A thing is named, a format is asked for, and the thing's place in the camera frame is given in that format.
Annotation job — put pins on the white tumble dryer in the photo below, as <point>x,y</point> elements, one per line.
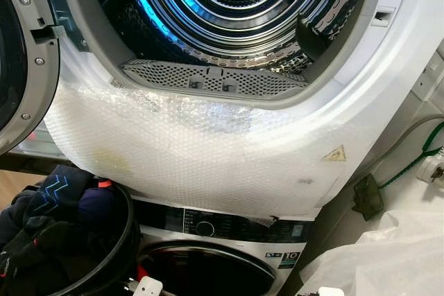
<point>388,102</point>

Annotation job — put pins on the washer warranty sticker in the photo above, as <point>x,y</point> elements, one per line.
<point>286,260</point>

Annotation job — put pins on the silver washing machine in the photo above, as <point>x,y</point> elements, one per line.
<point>166,235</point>

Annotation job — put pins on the white power plug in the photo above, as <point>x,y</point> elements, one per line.
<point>431,168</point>

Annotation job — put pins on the white plastic bag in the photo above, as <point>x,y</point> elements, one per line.
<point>388,254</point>

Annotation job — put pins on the black laundry basket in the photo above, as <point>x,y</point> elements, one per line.
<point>130,240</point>

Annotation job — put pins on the grey lint filter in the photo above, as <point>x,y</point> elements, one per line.
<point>166,74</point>

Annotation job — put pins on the dark green cloth scrap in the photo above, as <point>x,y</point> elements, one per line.
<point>368,199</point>

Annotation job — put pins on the navy garment with blue print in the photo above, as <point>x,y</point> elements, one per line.
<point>62,192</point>

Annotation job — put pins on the clear bubble wrap sheet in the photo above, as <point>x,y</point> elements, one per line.
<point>208,157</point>

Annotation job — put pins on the black washer control knob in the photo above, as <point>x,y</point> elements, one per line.
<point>205,228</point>

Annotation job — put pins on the dark round washer door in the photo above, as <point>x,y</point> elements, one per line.
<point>208,272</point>

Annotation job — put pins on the yellow triangle warning sticker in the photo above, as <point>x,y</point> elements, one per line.
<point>336,155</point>

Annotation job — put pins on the black garment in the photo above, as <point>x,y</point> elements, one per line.
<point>41,254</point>

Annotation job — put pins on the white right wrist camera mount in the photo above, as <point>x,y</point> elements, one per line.
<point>331,292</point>

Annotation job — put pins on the white wall socket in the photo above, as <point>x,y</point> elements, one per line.
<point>430,77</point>

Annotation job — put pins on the grey dryer door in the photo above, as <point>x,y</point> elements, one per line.
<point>41,88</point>

